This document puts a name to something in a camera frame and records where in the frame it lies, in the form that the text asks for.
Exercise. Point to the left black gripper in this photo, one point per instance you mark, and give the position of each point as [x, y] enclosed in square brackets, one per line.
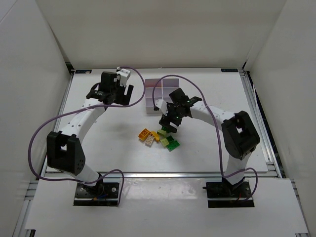
[122, 94]

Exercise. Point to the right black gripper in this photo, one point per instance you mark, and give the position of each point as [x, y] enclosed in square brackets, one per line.
[169, 121]

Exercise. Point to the dark green square lego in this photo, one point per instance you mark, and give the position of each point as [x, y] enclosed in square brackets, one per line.
[165, 129]

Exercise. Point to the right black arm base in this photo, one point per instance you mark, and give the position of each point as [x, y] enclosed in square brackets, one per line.
[224, 195]

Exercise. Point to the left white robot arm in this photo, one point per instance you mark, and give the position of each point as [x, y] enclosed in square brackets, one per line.
[64, 150]

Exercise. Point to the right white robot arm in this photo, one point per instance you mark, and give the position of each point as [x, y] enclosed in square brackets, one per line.
[235, 131]

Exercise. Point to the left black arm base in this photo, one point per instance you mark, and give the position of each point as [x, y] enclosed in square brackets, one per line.
[103, 194]

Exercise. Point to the light green curved lego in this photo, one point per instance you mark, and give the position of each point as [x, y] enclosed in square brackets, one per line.
[161, 132]

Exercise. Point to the dark green small lego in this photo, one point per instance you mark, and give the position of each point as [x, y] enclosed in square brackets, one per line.
[170, 139]

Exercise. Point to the yellow curved lego brick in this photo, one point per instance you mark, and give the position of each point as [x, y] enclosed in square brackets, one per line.
[155, 136]

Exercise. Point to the light green lego brick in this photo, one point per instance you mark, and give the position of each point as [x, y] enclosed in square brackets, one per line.
[164, 142]

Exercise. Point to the green flat lego plate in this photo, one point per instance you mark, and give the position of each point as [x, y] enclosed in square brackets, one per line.
[173, 145]

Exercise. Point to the cream lego brick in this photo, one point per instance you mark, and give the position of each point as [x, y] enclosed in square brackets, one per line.
[149, 141]

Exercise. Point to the left white divided container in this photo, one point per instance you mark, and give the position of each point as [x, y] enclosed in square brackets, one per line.
[153, 92]

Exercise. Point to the white divided container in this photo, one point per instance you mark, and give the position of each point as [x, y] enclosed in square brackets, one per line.
[153, 92]
[168, 86]

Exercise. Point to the orange lego brick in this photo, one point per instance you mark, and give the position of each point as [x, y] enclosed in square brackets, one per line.
[143, 135]

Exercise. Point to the right white divided container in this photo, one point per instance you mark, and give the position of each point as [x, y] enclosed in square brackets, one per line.
[168, 86]

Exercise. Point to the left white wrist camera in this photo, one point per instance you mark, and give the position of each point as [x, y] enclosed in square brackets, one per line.
[123, 75]

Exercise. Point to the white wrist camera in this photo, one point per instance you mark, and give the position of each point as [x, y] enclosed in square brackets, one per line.
[161, 105]
[123, 75]

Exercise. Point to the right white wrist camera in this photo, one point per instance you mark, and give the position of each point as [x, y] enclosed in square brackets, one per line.
[161, 105]

